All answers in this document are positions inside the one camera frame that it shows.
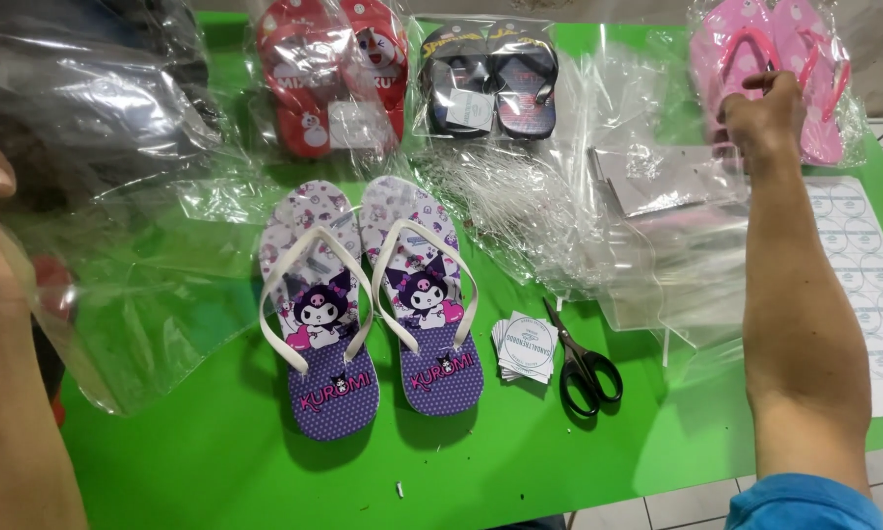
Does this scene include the person's right hand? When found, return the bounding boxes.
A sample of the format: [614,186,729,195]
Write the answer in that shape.
[717,70,807,160]

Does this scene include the large clear plastic bag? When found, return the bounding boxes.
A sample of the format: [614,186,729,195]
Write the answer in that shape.
[0,158,295,418]

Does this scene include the pink heart flip-flop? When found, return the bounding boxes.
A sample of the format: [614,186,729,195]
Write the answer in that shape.
[690,0,782,160]
[773,0,852,167]

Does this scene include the clear bag of pink flip-flops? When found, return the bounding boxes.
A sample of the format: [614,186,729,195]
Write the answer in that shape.
[686,0,871,172]

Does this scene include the grey card sheets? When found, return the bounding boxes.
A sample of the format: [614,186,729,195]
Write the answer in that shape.
[589,143,746,219]

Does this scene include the pile of clear plastic bags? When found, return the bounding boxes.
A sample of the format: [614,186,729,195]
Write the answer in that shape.
[558,37,760,369]

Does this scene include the white round sticker sheet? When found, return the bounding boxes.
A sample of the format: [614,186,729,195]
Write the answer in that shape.
[805,175,883,418]

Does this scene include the dark printed flip-flop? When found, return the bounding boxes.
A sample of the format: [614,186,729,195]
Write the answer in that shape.
[488,22,560,141]
[419,26,498,140]

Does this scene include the clear bag of dark flip-flops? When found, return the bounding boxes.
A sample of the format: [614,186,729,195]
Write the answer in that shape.
[408,15,564,150]

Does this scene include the bundle of clear tag fasteners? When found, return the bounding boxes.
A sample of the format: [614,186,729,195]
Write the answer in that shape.
[418,143,606,290]

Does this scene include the black scissors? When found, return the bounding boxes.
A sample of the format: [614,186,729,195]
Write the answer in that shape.
[543,296,624,419]

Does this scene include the stack of white label cards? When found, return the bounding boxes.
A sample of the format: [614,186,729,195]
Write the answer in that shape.
[491,311,560,385]

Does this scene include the red cartoon flip-flop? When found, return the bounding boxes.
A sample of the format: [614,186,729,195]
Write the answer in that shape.
[256,0,341,160]
[337,0,410,145]

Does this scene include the purple cartoon flip-flop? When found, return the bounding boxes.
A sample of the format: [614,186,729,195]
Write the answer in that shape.
[359,175,485,418]
[259,180,380,442]

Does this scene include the blue shirt sleeve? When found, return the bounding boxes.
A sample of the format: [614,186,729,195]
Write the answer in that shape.
[724,473,883,530]

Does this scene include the clear bag of red flip-flops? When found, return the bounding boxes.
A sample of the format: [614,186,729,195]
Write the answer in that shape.
[246,0,414,169]

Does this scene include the bag of dark items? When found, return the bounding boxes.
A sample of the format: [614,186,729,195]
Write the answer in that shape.
[0,0,226,214]

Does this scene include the red plastic item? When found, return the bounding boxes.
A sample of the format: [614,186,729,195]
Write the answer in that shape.
[32,254,76,428]

